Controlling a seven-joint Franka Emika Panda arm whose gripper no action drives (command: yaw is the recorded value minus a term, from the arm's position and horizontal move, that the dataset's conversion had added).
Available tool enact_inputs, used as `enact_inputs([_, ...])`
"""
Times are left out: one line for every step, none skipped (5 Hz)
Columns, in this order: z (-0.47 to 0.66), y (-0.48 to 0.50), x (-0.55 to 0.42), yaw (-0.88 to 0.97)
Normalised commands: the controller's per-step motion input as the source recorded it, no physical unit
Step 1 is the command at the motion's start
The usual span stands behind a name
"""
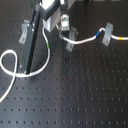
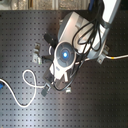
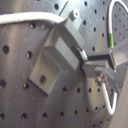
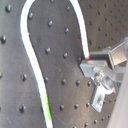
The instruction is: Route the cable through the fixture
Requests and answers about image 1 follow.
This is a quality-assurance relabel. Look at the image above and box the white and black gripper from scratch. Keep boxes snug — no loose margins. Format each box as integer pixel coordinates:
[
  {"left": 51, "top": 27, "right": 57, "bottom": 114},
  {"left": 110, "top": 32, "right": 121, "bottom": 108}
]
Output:
[{"left": 29, "top": 0, "right": 76, "bottom": 32}]

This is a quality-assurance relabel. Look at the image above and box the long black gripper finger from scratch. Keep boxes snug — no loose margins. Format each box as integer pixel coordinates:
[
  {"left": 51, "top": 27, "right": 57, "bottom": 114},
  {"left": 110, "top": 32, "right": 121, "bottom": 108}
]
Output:
[{"left": 23, "top": 5, "right": 40, "bottom": 74}]

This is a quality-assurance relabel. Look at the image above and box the white cable with coloured bands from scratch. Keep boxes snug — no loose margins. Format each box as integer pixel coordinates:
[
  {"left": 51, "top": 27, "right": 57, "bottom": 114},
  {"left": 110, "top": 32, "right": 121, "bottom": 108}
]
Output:
[{"left": 0, "top": 26, "right": 128, "bottom": 103}]

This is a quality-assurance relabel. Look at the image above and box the left grey cable clip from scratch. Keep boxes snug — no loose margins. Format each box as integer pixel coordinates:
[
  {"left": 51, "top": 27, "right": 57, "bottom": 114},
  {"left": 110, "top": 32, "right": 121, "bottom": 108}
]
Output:
[{"left": 19, "top": 20, "right": 30, "bottom": 44}]

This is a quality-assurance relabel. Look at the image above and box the grey cable clip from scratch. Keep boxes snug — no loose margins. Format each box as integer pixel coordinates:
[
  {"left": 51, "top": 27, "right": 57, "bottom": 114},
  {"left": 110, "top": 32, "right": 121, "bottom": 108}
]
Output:
[
  {"left": 66, "top": 27, "right": 78, "bottom": 52},
  {"left": 102, "top": 22, "right": 113, "bottom": 47},
  {"left": 19, "top": 20, "right": 30, "bottom": 44}
]

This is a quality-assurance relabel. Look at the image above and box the middle grey cable clip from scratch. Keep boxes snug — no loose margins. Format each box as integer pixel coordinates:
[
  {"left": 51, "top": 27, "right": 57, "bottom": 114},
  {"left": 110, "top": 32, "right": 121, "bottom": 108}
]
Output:
[{"left": 66, "top": 27, "right": 78, "bottom": 52}]

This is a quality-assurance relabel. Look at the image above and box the right grey cable clip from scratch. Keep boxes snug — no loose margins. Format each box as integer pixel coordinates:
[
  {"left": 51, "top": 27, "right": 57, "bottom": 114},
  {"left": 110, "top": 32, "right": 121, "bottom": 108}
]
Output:
[{"left": 102, "top": 22, "right": 113, "bottom": 47}]

